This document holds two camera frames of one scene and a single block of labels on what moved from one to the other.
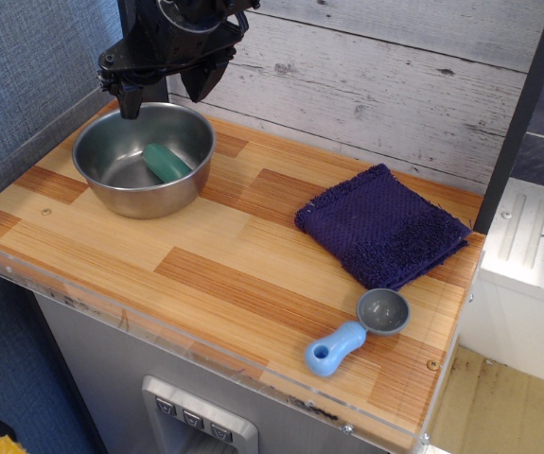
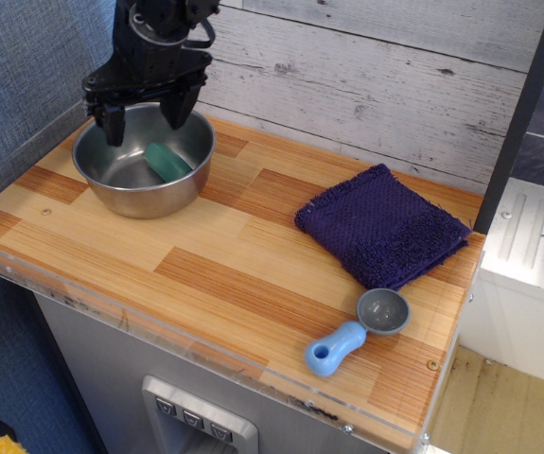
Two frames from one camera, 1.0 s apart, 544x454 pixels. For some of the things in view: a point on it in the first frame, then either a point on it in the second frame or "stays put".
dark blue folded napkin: x=380 y=230 stays put
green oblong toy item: x=165 y=165 stays put
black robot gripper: x=168 y=36 -> x=155 y=58
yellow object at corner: x=4 y=445 stays put
